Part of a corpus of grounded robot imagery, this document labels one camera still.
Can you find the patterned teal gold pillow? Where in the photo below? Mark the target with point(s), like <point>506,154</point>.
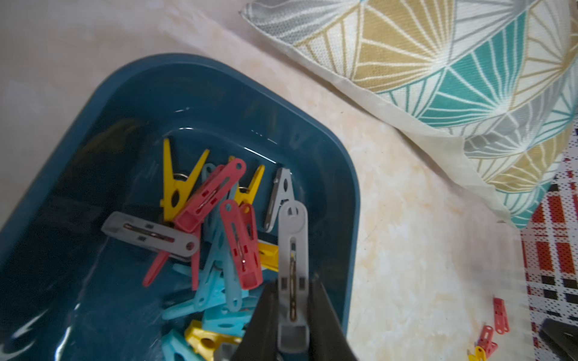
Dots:
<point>488,89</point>

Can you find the teal clothespin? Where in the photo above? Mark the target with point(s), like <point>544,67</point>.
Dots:
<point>233,291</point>
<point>173,344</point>
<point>220,320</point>
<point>210,292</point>

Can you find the red clothespin front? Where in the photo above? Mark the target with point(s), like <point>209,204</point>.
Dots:
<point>204,200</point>

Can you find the teal clothespin front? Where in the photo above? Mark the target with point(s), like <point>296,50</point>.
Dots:
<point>173,344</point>

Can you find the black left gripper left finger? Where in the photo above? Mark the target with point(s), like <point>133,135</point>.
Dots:
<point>259,341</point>

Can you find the grey clothespin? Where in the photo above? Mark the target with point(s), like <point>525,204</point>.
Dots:
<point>282,191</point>
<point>293,278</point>
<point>146,234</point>

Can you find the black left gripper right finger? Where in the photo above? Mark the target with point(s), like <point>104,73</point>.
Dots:
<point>327,340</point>

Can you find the dark teal storage box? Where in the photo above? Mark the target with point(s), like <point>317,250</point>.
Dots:
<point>69,292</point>

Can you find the yellow clothespin front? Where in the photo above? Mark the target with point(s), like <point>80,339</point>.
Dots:
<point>268,256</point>

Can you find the yellow clothespin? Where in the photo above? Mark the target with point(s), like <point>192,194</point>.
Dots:
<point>268,256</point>
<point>177,192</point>
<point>247,195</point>
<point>479,354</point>
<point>204,342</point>

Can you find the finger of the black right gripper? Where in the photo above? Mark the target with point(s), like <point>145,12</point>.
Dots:
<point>561,338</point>

